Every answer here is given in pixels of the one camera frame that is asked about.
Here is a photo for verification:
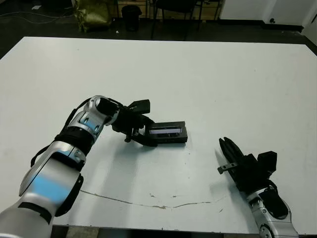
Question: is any black box lid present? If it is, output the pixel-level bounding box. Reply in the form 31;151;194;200
148;120;188;145

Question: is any greenish plastic bag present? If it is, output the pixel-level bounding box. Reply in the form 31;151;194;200
73;0;113;33

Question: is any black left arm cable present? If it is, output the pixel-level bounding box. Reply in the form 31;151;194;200
30;98;119;168

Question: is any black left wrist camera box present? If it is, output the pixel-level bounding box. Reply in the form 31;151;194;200
127;99;151;115

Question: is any white door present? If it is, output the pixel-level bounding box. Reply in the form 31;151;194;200
303;0;317;46

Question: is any black trash bin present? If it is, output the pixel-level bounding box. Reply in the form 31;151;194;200
121;5;143;32

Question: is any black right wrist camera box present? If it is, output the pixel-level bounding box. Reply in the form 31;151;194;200
257;150;278;178

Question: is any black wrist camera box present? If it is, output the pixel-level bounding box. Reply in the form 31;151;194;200
127;99;151;115
257;150;278;178

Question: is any black mesh office chair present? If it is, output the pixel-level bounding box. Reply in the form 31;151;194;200
151;0;203;40

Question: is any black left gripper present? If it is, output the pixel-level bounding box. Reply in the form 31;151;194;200
111;106;159;148

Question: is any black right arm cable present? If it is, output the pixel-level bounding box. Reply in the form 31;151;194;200
266;178;280;197

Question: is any white floor cable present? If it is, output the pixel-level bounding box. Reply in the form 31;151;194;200
0;7;75;24

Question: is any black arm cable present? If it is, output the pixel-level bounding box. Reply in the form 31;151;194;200
266;178;280;197
30;98;119;168

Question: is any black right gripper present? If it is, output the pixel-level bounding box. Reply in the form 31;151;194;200
217;137;270;194

